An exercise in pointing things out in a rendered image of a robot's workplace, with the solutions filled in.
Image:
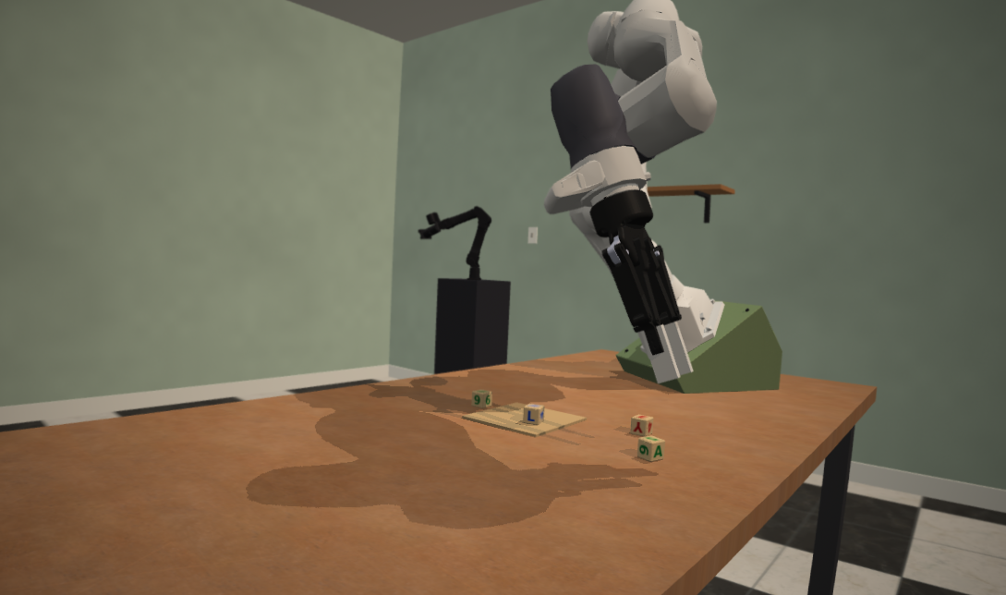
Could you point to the tan flat mat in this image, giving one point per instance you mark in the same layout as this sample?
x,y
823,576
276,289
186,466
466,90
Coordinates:
x,y
510,417

